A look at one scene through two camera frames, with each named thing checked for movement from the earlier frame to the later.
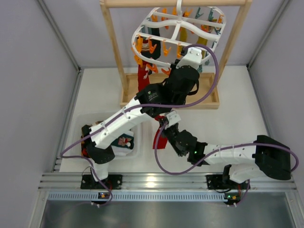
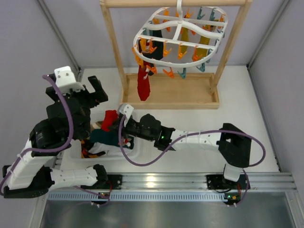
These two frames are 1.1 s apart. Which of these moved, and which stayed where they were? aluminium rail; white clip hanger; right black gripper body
Moved: right black gripper body; white clip hanger
Stayed: aluminium rail
